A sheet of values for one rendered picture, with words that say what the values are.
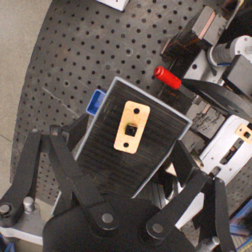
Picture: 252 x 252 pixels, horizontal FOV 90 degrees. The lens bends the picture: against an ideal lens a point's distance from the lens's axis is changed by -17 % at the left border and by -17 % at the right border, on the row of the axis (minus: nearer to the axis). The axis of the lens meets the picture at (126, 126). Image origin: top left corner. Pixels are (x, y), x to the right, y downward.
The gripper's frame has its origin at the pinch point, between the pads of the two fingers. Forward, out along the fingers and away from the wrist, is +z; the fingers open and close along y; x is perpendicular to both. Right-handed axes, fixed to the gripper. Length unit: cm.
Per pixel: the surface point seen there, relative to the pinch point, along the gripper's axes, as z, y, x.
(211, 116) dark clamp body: 12.4, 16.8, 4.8
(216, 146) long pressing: 20.1, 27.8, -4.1
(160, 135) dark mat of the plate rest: 4.1, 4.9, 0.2
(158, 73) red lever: 4.6, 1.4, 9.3
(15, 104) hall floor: 120, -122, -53
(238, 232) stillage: 104, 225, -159
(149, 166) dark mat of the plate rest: 4.1, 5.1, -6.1
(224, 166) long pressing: 20.1, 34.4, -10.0
